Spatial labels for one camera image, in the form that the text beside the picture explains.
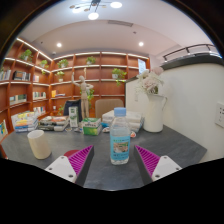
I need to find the stack of dark books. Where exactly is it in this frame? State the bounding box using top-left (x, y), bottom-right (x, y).
top-left (37, 115), bottom-right (70, 132)

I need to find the clear blue-capped water bottle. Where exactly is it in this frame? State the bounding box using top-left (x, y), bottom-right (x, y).
top-left (109, 107), bottom-right (131, 166)

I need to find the wooden artist mannequin figure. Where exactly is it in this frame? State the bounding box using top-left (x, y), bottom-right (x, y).
top-left (71, 72), bottom-right (95, 119)

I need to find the wooden wall shelf unit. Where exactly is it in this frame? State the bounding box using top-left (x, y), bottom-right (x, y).
top-left (0, 36), bottom-right (151, 134)

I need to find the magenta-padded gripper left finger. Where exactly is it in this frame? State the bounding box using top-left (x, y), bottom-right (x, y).
top-left (44, 144), bottom-right (95, 188)

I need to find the ceiling air vent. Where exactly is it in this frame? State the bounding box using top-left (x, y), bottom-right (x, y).
top-left (107, 19), bottom-right (134, 28)

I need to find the stack of colourful books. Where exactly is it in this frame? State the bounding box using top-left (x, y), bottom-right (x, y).
top-left (10, 110), bottom-right (39, 134)

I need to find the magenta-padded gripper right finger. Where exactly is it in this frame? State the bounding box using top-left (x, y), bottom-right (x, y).
top-left (133, 144), bottom-right (183, 186)

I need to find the dark blue chair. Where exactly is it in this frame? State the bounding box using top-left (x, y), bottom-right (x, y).
top-left (63, 99), bottom-right (83, 118)

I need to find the white wall socket panel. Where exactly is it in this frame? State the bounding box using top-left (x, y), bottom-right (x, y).
top-left (214, 101), bottom-right (224, 129)

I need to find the white ceramic pitcher vase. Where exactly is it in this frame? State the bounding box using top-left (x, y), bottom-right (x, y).
top-left (143, 93), bottom-right (168, 134)

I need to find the green tissue box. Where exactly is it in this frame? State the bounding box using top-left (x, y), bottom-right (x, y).
top-left (82, 117), bottom-right (103, 136)

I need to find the small green-white carton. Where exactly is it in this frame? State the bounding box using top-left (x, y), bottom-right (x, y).
top-left (68, 106), bottom-right (80, 128)

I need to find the round-bulb ceiling chandelier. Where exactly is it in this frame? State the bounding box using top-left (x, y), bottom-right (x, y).
top-left (69, 0), bottom-right (123, 21)

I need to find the beige upholstered chair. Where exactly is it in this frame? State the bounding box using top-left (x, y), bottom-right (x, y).
top-left (94, 98), bottom-right (125, 120)

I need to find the flat round red coaster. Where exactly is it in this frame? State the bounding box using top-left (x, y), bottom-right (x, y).
top-left (63, 149), bottom-right (81, 158)

